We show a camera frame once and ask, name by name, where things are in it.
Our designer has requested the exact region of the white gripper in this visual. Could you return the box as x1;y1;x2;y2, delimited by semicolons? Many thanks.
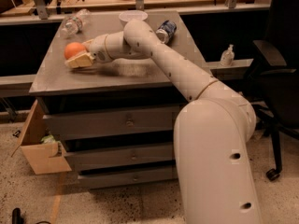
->
65;35;112;69

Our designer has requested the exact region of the orange fruit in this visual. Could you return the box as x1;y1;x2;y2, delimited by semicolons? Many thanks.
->
64;42;86;60

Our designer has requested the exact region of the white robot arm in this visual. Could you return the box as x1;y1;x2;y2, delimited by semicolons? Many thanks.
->
64;20;263;224

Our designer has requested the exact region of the clear plastic water bottle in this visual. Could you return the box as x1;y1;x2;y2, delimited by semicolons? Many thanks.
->
61;8;91;37

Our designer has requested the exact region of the white bowl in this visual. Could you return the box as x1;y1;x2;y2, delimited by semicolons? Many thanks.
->
119;10;148;26

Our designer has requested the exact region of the grey drawer cabinet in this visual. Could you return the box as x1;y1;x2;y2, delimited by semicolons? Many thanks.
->
30;11;204;176

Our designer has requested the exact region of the blue soda can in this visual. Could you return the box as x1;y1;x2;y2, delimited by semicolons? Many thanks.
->
156;20;177;44

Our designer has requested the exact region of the top grey drawer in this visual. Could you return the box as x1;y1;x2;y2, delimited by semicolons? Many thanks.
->
44;105;180;140

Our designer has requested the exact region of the grey drawer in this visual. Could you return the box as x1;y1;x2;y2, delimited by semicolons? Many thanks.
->
64;142;174;172
78;165;178;189
44;105;180;140

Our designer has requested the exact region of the middle grey drawer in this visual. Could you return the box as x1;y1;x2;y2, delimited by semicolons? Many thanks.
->
64;142;174;172

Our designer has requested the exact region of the cardboard box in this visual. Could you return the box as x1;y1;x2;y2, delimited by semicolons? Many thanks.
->
12;101;71;175

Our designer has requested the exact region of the bottom grey drawer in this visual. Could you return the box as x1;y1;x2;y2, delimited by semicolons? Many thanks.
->
78;165;178;189

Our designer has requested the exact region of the hand sanitizer pump bottle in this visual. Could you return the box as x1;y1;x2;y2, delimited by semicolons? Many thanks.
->
220;44;235;66

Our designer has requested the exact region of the black object on floor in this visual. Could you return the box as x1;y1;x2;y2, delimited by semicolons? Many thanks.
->
12;208;21;224

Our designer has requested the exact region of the black office chair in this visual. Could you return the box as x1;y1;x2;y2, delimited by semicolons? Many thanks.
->
245;0;299;181

